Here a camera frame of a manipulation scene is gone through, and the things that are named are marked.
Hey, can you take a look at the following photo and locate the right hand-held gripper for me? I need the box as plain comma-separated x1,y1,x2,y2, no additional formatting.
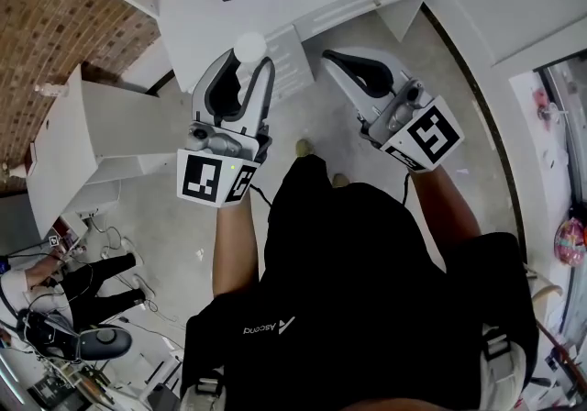
322,47,466,173

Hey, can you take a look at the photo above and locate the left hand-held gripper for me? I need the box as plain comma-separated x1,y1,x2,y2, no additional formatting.
176,49,277,209

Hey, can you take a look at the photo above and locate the white cup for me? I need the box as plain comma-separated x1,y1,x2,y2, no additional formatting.
233,31,267,64

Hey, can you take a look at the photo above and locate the person's left forearm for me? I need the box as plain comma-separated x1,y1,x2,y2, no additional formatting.
211,191,263,299

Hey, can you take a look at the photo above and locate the person's right forearm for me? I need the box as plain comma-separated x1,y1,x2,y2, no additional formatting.
406,164,483,273

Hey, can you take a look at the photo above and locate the white desk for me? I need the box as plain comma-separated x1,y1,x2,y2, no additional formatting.
59,0,447,94

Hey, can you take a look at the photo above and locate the white sign card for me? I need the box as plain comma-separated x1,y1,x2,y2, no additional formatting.
264,25,316,99

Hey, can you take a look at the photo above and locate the white low cabinet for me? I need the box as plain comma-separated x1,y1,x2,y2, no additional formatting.
26,63,194,240

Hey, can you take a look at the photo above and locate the person's black clothing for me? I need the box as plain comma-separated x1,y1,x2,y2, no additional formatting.
180,153,540,411

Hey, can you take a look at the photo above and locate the pink patterned ball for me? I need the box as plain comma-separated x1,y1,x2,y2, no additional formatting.
553,216,587,269

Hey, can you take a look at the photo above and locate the spare grey gripper device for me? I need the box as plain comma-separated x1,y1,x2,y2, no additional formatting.
17,310,135,362

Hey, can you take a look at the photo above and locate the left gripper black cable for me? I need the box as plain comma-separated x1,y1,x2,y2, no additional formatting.
249,185,275,209

